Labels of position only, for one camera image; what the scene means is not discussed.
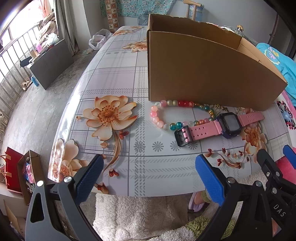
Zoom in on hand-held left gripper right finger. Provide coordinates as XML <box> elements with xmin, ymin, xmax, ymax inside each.
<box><xmin>195</xmin><ymin>153</ymin><xmax>275</xmax><ymax>241</ymax></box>

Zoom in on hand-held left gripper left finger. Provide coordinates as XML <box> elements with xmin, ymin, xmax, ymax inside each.
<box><xmin>25</xmin><ymin>153</ymin><xmax>104</xmax><ymax>241</ymax></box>

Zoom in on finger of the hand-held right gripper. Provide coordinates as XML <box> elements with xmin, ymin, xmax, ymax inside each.
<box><xmin>256</xmin><ymin>148</ymin><xmax>286</xmax><ymax>198</ymax></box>
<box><xmin>282</xmin><ymin>144</ymin><xmax>296</xmax><ymax>168</ymax></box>

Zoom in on pink strap digital watch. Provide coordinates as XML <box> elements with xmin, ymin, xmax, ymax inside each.
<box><xmin>174</xmin><ymin>111</ymin><xmax>265</xmax><ymax>147</ymax></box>

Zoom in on gold chain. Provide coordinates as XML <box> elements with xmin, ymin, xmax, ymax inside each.
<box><xmin>211</xmin><ymin>104</ymin><xmax>229</xmax><ymax>116</ymax></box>

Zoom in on multicoloured bead bracelet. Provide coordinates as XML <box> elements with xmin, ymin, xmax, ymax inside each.
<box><xmin>150</xmin><ymin>99</ymin><xmax>216</xmax><ymax>132</ymax></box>

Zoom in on brown cardboard box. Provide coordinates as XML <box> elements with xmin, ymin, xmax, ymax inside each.
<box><xmin>146</xmin><ymin>13</ymin><xmax>288</xmax><ymax>112</ymax></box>

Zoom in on purple slipper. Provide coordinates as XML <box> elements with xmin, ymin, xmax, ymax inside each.
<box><xmin>188</xmin><ymin>192</ymin><xmax>210</xmax><ymax>213</ymax></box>

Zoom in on green fluffy cloth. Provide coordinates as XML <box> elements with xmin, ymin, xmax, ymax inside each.
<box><xmin>185</xmin><ymin>215</ymin><xmax>212</xmax><ymax>241</ymax></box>

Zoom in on floral checked tablecloth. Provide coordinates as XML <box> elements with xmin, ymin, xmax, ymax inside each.
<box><xmin>47</xmin><ymin>25</ymin><xmax>296</xmax><ymax>197</ymax></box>

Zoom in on brown paper bag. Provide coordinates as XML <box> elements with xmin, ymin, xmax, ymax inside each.
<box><xmin>17</xmin><ymin>149</ymin><xmax>43</xmax><ymax>205</ymax></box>

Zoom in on red gift bag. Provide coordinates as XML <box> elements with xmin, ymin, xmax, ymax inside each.
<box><xmin>4</xmin><ymin>146</ymin><xmax>25</xmax><ymax>193</ymax></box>

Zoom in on cyan blanket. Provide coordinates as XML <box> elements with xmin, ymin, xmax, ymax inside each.
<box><xmin>255</xmin><ymin>42</ymin><xmax>296</xmax><ymax>105</ymax></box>

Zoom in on white plastic bag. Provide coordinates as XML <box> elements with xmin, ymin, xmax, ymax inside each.
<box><xmin>88</xmin><ymin>28</ymin><xmax>114</xmax><ymax>51</ymax></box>

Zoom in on grey curtain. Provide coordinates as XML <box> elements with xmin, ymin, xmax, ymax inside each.
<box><xmin>55</xmin><ymin>0</ymin><xmax>80</xmax><ymax>56</ymax></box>

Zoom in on blue water bottle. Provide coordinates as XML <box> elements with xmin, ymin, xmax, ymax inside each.
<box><xmin>190</xmin><ymin>6</ymin><xmax>205</xmax><ymax>22</ymax></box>

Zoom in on patterned storage box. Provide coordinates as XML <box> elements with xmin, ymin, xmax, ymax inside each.
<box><xmin>106</xmin><ymin>0</ymin><xmax>119</xmax><ymax>33</ymax></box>

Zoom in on wooden chair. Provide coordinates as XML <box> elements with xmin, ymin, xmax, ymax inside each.
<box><xmin>183</xmin><ymin>0</ymin><xmax>201</xmax><ymax>18</ymax></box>

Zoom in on teal floral hanging cloth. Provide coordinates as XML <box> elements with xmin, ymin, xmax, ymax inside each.
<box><xmin>100</xmin><ymin>0</ymin><xmax>177</xmax><ymax>18</ymax></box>

